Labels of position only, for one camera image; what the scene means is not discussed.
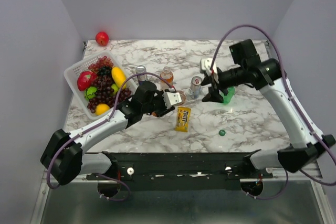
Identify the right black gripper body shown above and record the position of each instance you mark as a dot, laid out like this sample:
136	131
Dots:
220	85

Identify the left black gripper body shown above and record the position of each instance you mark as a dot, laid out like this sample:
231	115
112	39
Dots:
158	107

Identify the white bottle cap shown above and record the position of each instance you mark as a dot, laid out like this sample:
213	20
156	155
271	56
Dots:
188	92

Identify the orange bottle front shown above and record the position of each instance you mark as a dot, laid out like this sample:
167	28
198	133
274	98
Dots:
183	97

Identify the orange bottle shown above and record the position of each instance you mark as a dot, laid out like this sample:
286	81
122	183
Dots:
183	97
167	75

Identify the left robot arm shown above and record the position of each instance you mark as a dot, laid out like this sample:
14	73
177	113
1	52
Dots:
66	155

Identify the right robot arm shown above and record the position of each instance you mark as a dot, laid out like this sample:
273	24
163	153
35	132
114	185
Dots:
307	142

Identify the green plastic bottle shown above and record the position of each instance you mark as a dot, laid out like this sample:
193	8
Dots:
227	95

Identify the orange bottle rear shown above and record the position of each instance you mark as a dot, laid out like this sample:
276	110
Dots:
167	75

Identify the green bottle cap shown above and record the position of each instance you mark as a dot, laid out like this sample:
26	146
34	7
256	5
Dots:
222	132

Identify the blue silver can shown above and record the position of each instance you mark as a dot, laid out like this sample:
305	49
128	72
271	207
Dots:
141	76
195	87

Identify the yellow candy bag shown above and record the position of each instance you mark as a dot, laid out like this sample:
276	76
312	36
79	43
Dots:
183	116

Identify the green apple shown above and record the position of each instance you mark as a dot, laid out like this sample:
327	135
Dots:
114	89

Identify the yellow mango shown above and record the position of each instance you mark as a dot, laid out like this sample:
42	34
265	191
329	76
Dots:
118	76

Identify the yellow lemon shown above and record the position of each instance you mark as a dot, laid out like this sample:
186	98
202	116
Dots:
101	109

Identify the purple grape bunch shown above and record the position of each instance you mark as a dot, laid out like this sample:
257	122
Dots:
103	94

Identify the black grape bunch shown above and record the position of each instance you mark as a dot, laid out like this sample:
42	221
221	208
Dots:
104	71

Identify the green round fruit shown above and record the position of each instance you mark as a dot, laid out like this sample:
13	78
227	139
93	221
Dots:
90	93

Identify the red grape bunch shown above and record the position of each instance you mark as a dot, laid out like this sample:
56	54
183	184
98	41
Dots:
101	62

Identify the red dragon fruit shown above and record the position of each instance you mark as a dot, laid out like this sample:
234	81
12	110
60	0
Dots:
85	79

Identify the red apple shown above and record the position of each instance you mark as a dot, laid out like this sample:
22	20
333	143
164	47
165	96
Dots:
102	38

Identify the white plastic fruit basket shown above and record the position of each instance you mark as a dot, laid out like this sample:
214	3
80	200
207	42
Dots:
72	73

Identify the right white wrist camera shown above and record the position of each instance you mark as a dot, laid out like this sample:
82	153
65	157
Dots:
209	70

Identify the black base frame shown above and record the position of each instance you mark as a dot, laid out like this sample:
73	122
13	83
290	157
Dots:
182	171

